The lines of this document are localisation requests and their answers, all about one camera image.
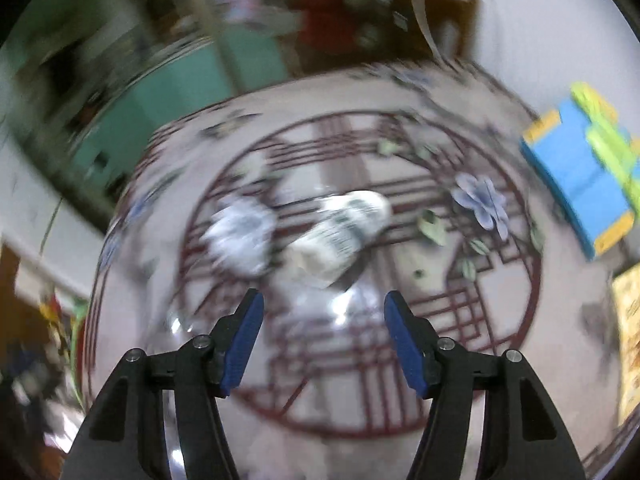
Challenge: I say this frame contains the red garment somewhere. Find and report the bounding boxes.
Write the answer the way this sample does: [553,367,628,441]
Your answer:
[295,0,361,56]

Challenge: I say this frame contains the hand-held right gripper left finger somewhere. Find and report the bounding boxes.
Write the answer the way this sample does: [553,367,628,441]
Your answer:
[60,288,265,480]

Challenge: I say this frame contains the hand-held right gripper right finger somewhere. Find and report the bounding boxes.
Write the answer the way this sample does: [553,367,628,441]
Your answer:
[384,290,586,480]

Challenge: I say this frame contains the white paper ball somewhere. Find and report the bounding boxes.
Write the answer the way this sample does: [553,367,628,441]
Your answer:
[202,197,278,276]

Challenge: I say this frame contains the white cable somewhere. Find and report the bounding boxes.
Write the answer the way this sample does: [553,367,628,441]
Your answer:
[412,0,443,58]

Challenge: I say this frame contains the teal kitchen cabinets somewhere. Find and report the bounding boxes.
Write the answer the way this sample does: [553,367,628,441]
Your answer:
[10,10,281,171]

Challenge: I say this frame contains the flat yellow packet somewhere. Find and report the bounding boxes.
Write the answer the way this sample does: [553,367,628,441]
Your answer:
[611,265,640,426]

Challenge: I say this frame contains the round patterned glass table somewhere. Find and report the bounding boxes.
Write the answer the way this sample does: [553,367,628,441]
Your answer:
[75,57,640,480]

